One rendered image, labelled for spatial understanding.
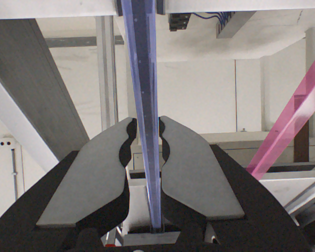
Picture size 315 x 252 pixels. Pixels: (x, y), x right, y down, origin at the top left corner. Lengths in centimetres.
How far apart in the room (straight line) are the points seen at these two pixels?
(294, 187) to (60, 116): 30
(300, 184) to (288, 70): 221
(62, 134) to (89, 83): 191
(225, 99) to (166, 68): 73
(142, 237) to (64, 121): 26
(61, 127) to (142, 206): 17
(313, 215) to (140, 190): 29
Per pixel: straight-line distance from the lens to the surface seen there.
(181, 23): 51
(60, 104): 18
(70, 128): 19
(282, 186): 29
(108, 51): 51
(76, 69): 216
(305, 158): 80
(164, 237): 36
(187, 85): 198
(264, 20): 71
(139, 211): 30
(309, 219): 41
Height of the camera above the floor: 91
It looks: 2 degrees up
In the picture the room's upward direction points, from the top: 178 degrees clockwise
